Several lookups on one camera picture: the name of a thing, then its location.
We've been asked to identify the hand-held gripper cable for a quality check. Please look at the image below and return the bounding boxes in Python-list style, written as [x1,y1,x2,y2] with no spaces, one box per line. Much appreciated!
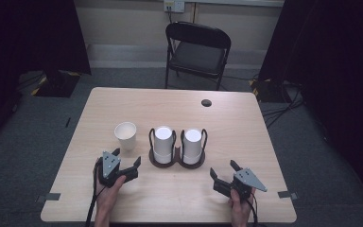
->
[245,194,260,227]
[85,159,104,227]

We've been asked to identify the right hand-held gripper cable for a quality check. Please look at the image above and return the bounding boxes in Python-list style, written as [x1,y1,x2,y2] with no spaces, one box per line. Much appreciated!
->
[245,194,260,227]

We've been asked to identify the black socket cable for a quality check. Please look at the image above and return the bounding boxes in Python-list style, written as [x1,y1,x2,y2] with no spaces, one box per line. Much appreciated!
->
[166,6,175,26]

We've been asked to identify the black floor cables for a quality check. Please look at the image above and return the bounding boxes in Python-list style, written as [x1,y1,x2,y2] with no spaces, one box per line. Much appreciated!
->
[260,80,306,129]

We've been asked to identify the person's right hand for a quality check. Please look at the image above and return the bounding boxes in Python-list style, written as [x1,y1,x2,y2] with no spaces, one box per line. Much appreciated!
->
[228,188,257,218]

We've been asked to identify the stack of white paper cups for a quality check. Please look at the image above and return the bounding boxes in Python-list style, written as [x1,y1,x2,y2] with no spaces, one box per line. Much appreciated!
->
[182,128,203,166]
[153,126,174,165]

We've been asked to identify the single white paper cup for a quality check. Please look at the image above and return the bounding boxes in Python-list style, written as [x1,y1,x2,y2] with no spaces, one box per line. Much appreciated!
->
[113,121,138,151]

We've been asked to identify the black folding chair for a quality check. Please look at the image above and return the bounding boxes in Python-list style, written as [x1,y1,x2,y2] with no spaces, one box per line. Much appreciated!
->
[164,21,232,92]

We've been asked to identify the person's left hand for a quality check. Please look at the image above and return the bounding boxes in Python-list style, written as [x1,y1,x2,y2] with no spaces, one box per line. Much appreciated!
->
[94,159,128,205]

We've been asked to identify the white wall socket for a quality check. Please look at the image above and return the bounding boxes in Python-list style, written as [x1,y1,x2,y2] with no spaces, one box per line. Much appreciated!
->
[164,0,186,13]

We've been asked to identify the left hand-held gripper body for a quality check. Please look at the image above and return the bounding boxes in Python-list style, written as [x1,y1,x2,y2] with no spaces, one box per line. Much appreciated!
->
[98,150,140,189]

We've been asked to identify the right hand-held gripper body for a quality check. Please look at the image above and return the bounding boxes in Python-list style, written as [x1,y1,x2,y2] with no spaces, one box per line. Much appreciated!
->
[213,167,268,201]

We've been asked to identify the left hand-held gripper cable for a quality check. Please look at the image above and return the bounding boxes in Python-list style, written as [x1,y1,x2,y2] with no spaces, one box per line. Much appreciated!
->
[85,159,104,227]

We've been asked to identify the stand base with striped tape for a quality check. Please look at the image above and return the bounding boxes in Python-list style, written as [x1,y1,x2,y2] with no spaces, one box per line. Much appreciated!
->
[249,79,285,104]
[31,70,81,98]

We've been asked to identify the black wire double cup holder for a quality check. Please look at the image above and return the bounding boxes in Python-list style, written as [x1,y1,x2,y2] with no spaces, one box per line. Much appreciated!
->
[147,127,208,169]

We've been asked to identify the grey tape strip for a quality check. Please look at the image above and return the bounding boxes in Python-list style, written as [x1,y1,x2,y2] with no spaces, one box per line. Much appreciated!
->
[35,192,61,203]
[277,190,299,201]

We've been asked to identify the black curtain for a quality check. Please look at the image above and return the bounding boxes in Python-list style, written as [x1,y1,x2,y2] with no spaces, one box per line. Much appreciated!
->
[0,0,92,149]
[258,0,363,204]

